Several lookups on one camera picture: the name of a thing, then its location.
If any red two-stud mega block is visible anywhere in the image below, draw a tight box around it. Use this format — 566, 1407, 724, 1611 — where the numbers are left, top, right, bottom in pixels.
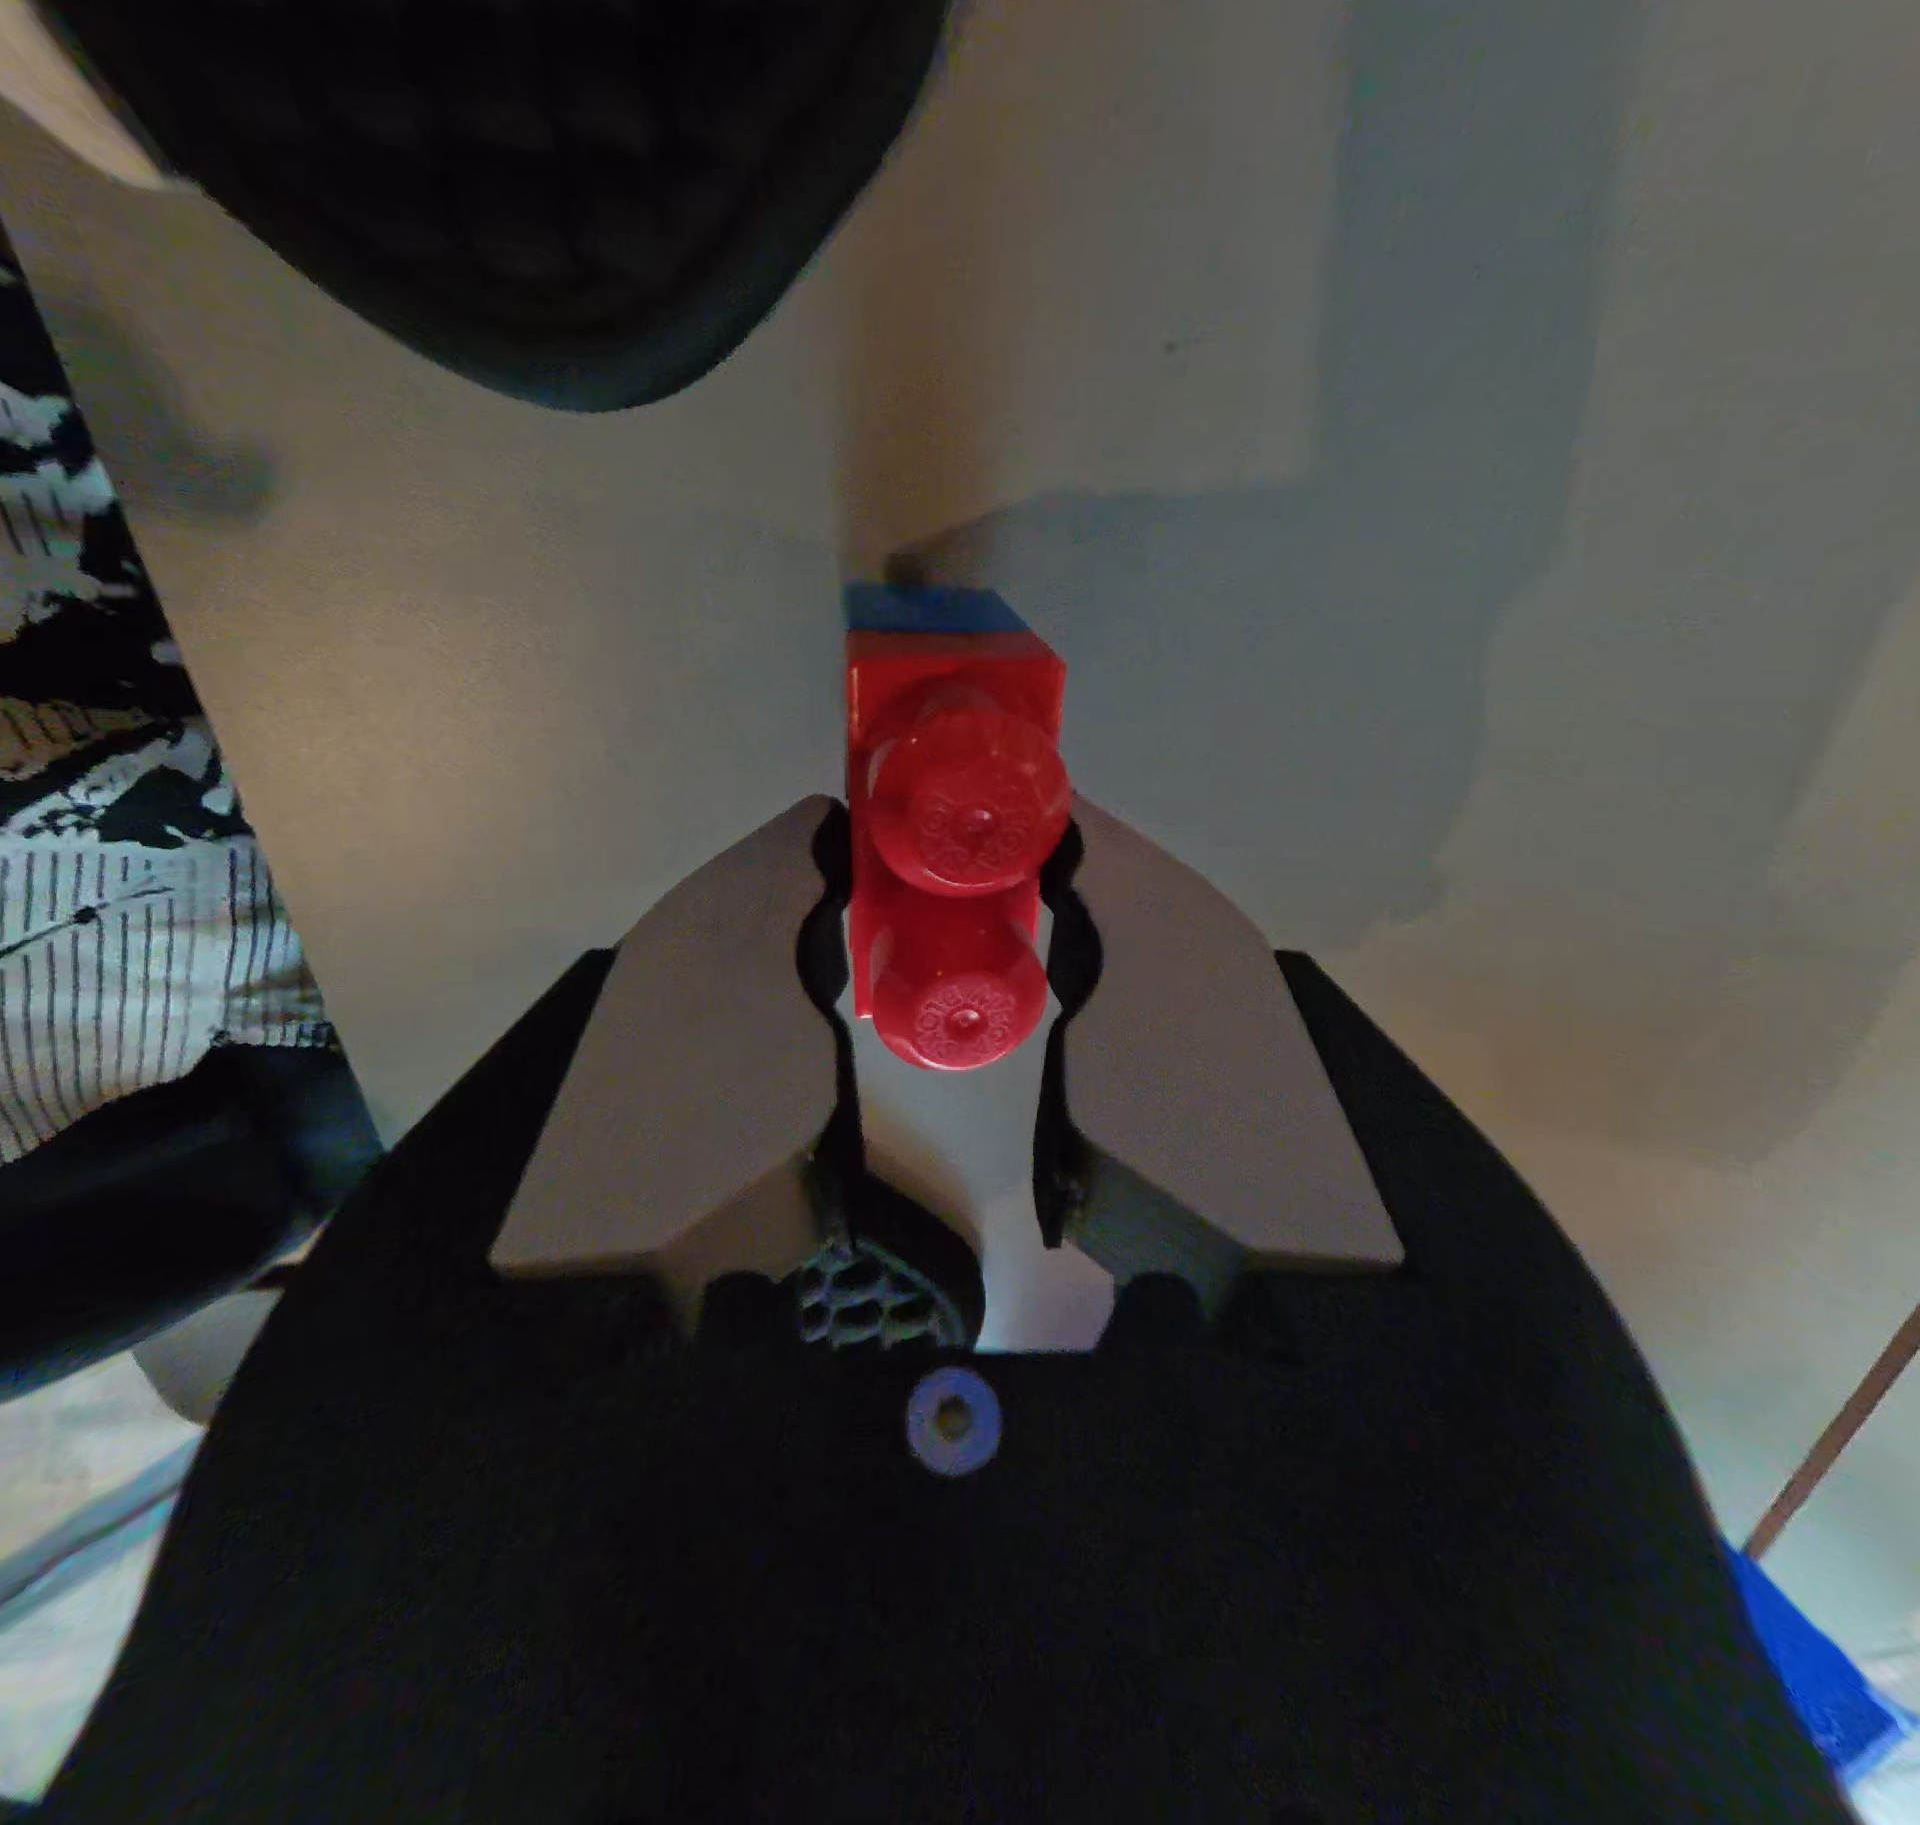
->
844, 631, 1076, 1072

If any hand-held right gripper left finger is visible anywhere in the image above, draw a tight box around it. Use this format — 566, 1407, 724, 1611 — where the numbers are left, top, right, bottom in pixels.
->
491, 792, 872, 1274

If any blue single-stud mega block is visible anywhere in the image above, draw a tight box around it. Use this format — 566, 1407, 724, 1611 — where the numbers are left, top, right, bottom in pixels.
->
844, 583, 1038, 645

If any blue plastic bin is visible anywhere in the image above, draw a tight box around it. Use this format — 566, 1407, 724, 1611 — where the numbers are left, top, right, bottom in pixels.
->
1724, 1539, 1913, 1773

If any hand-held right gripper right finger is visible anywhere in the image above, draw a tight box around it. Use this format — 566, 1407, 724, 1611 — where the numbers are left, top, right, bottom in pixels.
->
1035, 789, 1407, 1271

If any black-and-white patterned garment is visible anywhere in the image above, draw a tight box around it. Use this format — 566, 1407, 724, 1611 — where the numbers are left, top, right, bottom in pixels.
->
0, 250, 339, 1168

